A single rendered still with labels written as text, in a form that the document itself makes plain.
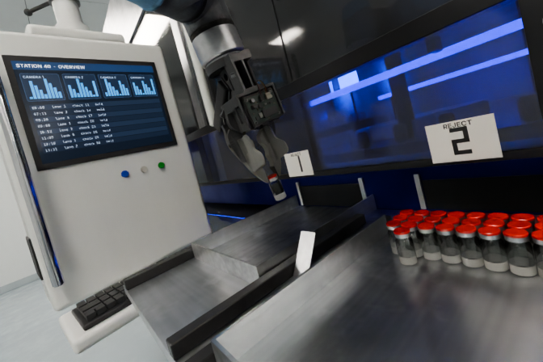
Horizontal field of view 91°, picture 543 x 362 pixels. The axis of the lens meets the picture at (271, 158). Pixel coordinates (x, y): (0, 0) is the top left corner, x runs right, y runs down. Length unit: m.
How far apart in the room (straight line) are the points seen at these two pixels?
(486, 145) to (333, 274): 0.27
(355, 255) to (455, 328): 0.17
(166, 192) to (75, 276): 0.33
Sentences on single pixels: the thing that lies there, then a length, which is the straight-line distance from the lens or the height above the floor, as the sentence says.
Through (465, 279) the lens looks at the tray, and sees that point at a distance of 0.39.
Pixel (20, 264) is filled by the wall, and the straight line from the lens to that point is 5.60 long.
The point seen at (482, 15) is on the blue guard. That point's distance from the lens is 0.46.
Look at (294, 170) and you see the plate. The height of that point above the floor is 1.01.
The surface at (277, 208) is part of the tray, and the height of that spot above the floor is 0.90.
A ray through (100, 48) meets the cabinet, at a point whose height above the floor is 1.52.
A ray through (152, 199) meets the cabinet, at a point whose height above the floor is 1.01.
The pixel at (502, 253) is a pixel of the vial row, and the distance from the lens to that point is 0.40.
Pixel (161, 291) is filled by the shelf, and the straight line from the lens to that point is 0.57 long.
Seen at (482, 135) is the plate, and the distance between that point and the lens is 0.46.
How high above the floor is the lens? 1.09
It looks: 3 degrees down
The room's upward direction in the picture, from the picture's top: 15 degrees counter-clockwise
